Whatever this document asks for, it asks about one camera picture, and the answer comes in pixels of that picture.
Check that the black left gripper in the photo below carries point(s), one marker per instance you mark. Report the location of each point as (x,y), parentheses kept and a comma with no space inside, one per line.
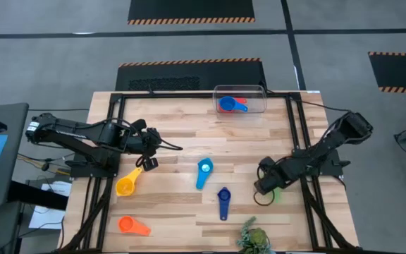
(136,141)

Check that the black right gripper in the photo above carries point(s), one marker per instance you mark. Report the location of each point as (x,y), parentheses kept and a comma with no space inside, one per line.
(275,171)

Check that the green measuring cup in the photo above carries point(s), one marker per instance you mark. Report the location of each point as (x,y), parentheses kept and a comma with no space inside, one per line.
(278,197)

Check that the yellow measuring cup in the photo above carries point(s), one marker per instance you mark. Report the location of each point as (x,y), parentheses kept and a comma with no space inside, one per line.
(125,187)

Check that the teal measuring cup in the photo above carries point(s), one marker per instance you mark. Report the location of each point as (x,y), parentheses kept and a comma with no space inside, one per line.
(200,181)

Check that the dark blue measuring cup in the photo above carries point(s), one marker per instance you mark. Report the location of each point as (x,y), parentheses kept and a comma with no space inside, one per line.
(223,211)

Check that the red measuring cup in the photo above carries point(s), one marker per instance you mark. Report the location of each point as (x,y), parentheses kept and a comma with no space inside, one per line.
(242,100)

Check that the orange measuring cup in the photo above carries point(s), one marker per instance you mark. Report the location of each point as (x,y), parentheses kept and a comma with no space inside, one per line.
(139,230)

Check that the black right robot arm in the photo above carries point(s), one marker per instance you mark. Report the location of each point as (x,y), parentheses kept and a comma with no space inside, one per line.
(352,127)

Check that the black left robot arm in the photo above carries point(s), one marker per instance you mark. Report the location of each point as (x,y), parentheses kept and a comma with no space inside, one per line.
(83,132)

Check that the clear plastic basket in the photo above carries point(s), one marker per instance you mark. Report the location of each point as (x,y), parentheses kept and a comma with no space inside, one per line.
(256,100)

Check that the small green artificial plant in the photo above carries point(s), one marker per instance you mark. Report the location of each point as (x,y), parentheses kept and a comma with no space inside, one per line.
(256,240)

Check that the black perforated hazard-striped mat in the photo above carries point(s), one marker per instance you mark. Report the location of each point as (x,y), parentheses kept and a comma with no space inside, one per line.
(224,75)

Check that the black monitor stand base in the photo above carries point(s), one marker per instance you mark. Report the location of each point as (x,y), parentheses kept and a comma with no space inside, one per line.
(37,195)

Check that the white paper sheets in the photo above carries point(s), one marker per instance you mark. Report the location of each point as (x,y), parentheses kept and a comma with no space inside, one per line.
(46,218)

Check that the black hazard-striped floor mat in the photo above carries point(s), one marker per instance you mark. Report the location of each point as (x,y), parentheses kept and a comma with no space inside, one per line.
(189,8)
(400,72)

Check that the grey monitor with blue screen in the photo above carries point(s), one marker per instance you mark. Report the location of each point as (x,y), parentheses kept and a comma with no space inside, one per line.
(16,148)

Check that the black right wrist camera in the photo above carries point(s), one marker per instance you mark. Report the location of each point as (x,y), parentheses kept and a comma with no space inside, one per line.
(264,187)

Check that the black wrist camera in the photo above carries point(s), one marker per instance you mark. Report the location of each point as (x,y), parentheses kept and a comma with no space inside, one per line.
(151,164)
(264,187)

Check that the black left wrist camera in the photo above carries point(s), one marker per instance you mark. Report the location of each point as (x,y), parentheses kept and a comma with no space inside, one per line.
(151,164)

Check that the black aluminium table frame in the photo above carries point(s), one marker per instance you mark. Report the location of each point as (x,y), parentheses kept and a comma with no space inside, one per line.
(189,95)

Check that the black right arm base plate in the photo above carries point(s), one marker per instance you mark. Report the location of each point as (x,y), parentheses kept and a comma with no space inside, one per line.
(337,164)

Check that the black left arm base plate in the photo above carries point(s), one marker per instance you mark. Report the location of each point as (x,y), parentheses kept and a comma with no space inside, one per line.
(83,171)

